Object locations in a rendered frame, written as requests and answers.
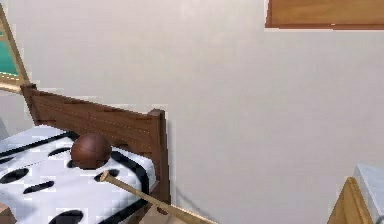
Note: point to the brown wooden bed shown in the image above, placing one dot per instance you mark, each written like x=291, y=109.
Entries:
x=100, y=120

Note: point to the wooden baseball bat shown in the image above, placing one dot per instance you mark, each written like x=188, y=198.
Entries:
x=156, y=201

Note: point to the brown basketball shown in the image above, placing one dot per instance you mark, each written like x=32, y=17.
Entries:
x=90, y=151

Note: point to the wooden framed window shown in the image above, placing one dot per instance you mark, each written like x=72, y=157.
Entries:
x=8, y=63

